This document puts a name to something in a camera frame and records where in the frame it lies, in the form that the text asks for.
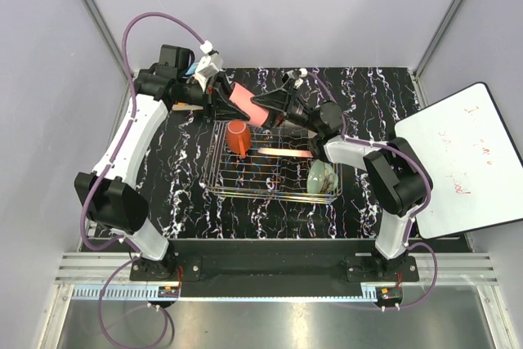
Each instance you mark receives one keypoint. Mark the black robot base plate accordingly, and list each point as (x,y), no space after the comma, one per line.
(275,269)

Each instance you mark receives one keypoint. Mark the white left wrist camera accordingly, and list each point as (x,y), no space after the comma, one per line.
(208,66)

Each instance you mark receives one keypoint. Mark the green ceramic bowl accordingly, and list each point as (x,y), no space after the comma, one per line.
(322,178)

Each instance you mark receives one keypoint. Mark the wooden board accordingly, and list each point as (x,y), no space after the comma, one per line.
(185,107)

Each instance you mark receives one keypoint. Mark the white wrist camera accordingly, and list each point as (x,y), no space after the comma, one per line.
(208,66)
(294,78)

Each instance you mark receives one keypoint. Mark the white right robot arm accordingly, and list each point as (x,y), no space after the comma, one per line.
(399,180)

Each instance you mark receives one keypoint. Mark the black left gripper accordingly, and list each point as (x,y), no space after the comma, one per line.
(225,109)

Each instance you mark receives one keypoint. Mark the orange ceramic mug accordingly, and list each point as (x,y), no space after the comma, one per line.
(238,138)

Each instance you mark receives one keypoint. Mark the wire dish rack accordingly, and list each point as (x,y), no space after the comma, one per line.
(266,176)

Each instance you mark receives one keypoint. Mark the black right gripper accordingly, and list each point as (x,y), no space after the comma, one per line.
(281,100)

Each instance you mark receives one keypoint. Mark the blue headphones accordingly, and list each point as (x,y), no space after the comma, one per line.
(191,71)

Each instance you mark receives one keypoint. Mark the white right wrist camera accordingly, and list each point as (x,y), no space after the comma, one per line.
(294,78)

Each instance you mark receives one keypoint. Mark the white whiteboard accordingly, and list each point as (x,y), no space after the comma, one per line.
(475,167)

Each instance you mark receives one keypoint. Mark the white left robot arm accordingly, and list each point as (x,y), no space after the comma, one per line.
(108,193)

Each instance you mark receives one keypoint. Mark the pink plastic cup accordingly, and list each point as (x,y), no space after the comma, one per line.
(242,98)

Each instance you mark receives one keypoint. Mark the pink and cream plate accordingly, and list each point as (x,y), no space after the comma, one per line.
(306,154)

